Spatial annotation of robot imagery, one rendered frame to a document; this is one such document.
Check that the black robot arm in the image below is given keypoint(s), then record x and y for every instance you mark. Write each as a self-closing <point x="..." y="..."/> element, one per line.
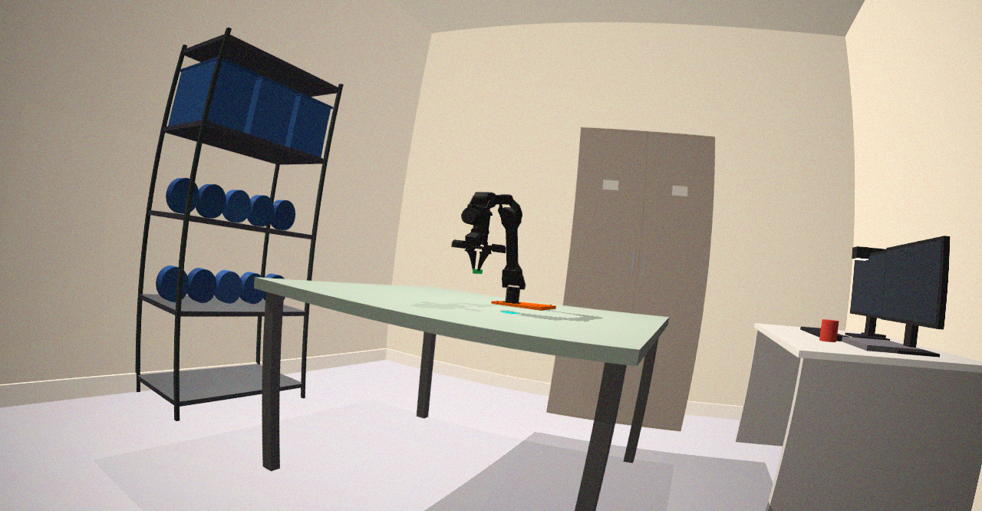
<point x="478" y="213"/>

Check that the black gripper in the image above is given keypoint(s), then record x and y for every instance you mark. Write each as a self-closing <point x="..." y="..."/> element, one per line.
<point x="486" y="249"/>

